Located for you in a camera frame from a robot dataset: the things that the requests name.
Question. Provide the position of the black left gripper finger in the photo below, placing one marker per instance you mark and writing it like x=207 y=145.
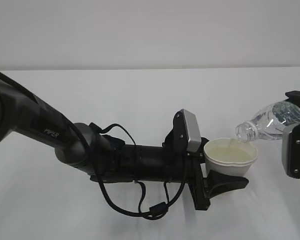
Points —
x=219 y=183

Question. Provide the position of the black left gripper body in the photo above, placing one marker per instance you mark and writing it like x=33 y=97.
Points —
x=174 y=170

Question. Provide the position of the white paper cup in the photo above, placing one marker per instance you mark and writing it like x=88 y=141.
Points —
x=229 y=156

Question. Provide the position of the clear plastic water bottle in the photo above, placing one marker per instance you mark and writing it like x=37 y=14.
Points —
x=269 y=123

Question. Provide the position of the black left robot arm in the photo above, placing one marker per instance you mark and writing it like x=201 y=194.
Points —
x=108 y=160

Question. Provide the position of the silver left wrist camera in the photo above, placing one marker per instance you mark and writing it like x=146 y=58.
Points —
x=186 y=132

